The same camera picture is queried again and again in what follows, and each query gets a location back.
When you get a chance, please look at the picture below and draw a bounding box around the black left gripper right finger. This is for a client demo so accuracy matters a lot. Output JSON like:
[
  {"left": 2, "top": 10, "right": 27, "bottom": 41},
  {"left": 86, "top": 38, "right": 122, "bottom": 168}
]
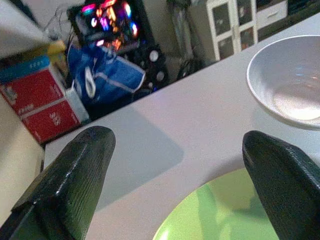
[{"left": 241, "top": 130, "right": 320, "bottom": 240}]

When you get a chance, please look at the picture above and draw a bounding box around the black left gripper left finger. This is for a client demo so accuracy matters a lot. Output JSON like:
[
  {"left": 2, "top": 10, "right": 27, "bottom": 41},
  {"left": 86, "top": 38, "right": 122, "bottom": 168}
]
[{"left": 0, "top": 125, "right": 117, "bottom": 240}]

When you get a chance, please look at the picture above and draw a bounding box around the white ribbed bowl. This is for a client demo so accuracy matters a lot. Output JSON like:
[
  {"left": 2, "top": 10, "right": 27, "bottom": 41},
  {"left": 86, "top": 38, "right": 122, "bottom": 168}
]
[{"left": 246, "top": 34, "right": 320, "bottom": 131}]

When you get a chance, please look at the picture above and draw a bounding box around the red cardboard box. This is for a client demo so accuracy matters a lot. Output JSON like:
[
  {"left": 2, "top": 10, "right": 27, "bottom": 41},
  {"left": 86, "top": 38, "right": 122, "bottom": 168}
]
[
  {"left": 21, "top": 98, "right": 82, "bottom": 145},
  {"left": 0, "top": 54, "right": 68, "bottom": 116}
]

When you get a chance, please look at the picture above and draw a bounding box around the green plate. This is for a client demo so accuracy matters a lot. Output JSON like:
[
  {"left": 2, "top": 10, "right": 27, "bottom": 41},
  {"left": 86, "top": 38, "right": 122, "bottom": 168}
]
[{"left": 152, "top": 167, "right": 281, "bottom": 240}]

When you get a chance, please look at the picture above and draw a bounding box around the blue bag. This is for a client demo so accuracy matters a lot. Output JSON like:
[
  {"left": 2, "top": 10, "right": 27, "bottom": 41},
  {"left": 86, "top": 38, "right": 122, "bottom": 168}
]
[{"left": 66, "top": 44, "right": 147, "bottom": 106}]

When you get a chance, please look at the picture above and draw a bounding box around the yellow package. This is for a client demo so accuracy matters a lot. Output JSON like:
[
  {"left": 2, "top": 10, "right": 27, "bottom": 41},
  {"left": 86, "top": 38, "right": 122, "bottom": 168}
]
[{"left": 46, "top": 40, "right": 68, "bottom": 72}]

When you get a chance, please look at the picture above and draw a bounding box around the computer with coloured lights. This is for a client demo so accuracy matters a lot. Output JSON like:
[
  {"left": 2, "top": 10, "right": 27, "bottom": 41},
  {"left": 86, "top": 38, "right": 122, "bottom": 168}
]
[{"left": 66, "top": 0, "right": 154, "bottom": 52}]

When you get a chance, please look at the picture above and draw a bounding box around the white glass door cabinet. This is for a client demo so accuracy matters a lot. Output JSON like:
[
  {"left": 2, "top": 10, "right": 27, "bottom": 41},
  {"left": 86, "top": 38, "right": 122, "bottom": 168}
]
[{"left": 206, "top": 0, "right": 259, "bottom": 61}]

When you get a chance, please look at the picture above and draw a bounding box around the white drawer unit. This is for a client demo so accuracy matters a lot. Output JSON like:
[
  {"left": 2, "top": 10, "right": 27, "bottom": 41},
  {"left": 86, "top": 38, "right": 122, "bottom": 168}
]
[{"left": 256, "top": 0, "right": 289, "bottom": 30}]

